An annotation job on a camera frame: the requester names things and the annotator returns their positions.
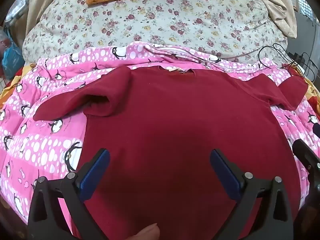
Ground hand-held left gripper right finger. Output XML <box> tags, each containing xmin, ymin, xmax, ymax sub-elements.
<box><xmin>210</xmin><ymin>149</ymin><xmax>294</xmax><ymax>240</ymax></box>

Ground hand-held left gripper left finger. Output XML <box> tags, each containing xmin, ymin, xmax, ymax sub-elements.
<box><xmin>27</xmin><ymin>148</ymin><xmax>111</xmax><ymax>240</ymax></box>

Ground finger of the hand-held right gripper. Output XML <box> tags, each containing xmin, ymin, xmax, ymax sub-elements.
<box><xmin>292</xmin><ymin>138</ymin><xmax>320</xmax><ymax>180</ymax></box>

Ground dark red shirt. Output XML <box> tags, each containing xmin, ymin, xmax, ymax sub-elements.
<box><xmin>33</xmin><ymin>65</ymin><xmax>308</xmax><ymax>240</ymax></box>

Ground person's left hand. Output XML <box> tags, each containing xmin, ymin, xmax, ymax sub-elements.
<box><xmin>126</xmin><ymin>223</ymin><xmax>160</xmax><ymax>240</ymax></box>

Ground pink penguin print blanket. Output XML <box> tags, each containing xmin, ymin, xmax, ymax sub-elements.
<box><xmin>0</xmin><ymin>41</ymin><xmax>320</xmax><ymax>224</ymax></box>

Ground blue plastic bag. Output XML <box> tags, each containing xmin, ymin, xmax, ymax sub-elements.
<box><xmin>1</xmin><ymin>41</ymin><xmax>26</xmax><ymax>80</ymax></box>

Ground window grille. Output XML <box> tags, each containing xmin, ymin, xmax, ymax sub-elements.
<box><xmin>296</xmin><ymin>0</ymin><xmax>317</xmax><ymax>27</ymax></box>

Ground beige curtain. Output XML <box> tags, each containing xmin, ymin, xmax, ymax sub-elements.
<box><xmin>240</xmin><ymin>0</ymin><xmax>302</xmax><ymax>38</ymax></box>
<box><xmin>25</xmin><ymin>0</ymin><xmax>75</xmax><ymax>34</ymax></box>

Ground floral print duvet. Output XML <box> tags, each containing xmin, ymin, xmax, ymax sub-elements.
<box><xmin>22</xmin><ymin>0</ymin><xmax>288</xmax><ymax>63</ymax></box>

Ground black cable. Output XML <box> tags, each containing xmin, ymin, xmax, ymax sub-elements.
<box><xmin>257</xmin><ymin>43</ymin><xmax>318</xmax><ymax>82</ymax></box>

